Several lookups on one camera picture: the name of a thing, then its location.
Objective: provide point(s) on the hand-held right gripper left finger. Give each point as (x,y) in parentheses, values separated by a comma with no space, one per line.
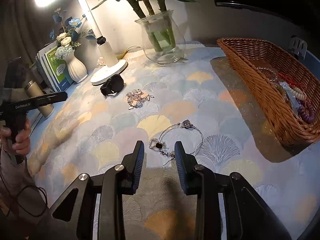
(138,167)

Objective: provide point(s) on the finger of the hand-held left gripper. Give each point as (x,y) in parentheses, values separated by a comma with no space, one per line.
(52,97)

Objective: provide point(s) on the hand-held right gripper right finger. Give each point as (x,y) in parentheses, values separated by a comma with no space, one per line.
(180,167)

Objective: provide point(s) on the silver bangle with heart charm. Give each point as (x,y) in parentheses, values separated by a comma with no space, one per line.
(186,123)

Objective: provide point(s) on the brown wicker basket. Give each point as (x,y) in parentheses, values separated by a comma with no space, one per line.
(260,100)

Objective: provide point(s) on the silver hair clip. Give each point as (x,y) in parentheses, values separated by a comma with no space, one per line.
(291,97)

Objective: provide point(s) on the person's left forearm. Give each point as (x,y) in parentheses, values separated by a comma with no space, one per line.
(10,175)

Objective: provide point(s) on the person's left hand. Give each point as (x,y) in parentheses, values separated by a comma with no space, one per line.
(23,140)

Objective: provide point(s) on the beige thermos bottle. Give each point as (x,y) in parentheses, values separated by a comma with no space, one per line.
(40,100)

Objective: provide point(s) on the green white booklet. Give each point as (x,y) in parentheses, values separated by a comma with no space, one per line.
(60,70)

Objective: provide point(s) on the white ribbed vase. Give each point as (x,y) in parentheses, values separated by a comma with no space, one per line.
(75,67)

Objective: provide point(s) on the fan pattern tablecloth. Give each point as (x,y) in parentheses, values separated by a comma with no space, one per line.
(112,130)

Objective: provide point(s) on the artificial flower bouquet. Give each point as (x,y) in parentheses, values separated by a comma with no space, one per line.
(66,41)

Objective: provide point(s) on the black smartwatch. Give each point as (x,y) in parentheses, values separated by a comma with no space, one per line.
(113,85)

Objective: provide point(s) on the white desk lamp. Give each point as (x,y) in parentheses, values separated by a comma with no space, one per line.
(107,55)

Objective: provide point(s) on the white plastic clip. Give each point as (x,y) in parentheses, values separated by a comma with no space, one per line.
(298,47)

